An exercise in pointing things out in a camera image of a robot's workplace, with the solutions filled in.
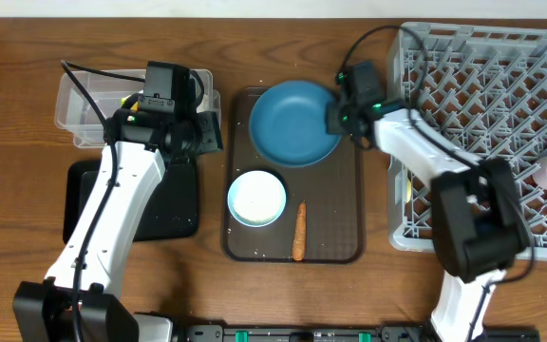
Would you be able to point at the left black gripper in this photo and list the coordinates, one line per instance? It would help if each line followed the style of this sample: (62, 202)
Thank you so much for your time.
(210, 134)

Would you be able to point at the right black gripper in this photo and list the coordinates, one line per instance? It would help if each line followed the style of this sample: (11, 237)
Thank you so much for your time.
(338, 127)

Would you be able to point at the dark blue plate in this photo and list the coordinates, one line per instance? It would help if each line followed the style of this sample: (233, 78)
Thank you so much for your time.
(287, 124)

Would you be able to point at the yellow snack wrapper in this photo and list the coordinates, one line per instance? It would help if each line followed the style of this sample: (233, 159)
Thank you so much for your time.
(131, 102)

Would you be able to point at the light blue rice bowl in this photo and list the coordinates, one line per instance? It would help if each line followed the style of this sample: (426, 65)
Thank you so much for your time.
(256, 198)

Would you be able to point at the orange carrot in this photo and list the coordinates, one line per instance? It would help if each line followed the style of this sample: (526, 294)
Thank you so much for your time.
(300, 234)

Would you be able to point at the yellow plastic spoon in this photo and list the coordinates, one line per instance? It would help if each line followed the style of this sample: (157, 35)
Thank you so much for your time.
(408, 196)

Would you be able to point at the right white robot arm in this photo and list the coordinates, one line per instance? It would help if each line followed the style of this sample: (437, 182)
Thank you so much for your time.
(478, 228)

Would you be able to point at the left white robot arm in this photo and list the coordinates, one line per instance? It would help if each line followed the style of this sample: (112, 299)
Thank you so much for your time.
(79, 299)

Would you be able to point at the black waste bin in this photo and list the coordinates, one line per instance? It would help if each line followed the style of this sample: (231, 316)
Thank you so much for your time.
(172, 209)

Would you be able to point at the clear plastic waste bin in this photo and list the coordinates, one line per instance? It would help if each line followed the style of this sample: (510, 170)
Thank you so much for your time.
(74, 113)

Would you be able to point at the grey dishwasher rack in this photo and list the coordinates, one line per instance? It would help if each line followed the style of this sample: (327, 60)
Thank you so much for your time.
(484, 89)

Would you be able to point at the dark brown serving tray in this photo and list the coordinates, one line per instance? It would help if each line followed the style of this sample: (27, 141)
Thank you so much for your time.
(332, 190)

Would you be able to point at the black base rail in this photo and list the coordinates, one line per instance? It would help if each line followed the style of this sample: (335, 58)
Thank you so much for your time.
(221, 333)

